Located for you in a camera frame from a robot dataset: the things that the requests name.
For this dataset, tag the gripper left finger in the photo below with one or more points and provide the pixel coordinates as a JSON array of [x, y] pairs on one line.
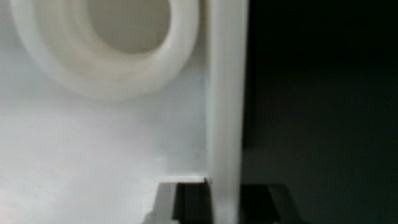
[[181, 204]]

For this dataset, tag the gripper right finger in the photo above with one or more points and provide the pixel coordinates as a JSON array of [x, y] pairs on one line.
[[266, 205]]

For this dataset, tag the white square table top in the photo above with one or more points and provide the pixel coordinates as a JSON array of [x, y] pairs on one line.
[[121, 110]]

